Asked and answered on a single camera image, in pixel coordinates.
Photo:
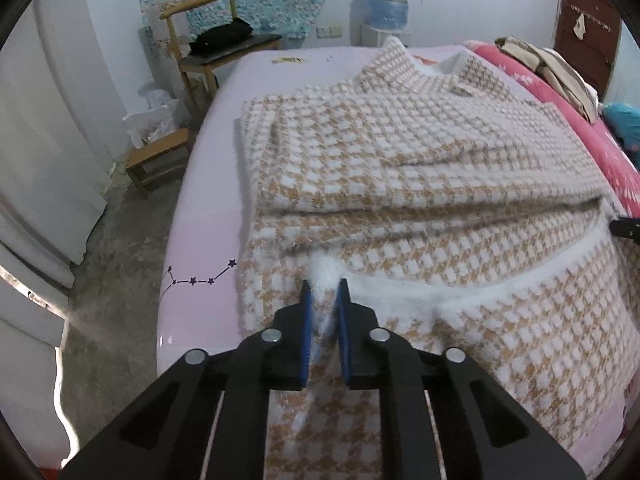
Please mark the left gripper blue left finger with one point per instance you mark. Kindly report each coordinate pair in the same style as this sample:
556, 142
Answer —
305, 332

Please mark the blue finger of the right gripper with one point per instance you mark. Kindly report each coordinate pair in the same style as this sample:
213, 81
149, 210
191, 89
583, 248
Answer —
626, 228

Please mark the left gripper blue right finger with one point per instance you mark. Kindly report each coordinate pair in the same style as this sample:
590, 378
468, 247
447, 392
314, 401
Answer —
342, 302

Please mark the beige white houndstooth coat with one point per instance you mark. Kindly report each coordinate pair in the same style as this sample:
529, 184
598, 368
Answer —
425, 239

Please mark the beige clothes pile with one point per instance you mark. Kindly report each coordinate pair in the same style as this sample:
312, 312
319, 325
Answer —
550, 66

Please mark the pink floral blanket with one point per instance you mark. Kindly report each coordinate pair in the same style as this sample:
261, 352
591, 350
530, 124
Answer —
614, 164

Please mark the teal garment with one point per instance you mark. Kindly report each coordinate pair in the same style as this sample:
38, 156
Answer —
624, 122

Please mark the pink bed sheet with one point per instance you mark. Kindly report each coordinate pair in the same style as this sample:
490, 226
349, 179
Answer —
205, 239

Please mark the small wooden stool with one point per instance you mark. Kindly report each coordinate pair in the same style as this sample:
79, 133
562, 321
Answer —
159, 160

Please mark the dark red wooden door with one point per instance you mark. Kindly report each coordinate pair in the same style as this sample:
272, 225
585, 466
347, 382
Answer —
587, 37

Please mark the white plastic bag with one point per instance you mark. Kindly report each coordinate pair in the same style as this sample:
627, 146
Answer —
164, 116

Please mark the wooden chair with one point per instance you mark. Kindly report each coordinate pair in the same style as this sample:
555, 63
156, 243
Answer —
188, 64

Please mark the white water dispenser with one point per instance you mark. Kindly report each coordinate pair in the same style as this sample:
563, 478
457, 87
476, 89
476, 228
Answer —
375, 37

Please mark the black garment on chair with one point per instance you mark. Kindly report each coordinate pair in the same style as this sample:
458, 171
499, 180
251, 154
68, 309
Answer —
220, 38

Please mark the white curtain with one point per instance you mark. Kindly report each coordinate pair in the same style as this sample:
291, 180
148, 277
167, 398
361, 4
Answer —
60, 134

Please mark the red box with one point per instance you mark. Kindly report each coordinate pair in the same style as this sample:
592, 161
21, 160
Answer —
50, 474

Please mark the blue water bottle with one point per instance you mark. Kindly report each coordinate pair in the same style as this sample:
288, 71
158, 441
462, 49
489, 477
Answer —
388, 14

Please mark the wall power socket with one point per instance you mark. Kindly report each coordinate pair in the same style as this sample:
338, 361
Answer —
329, 32

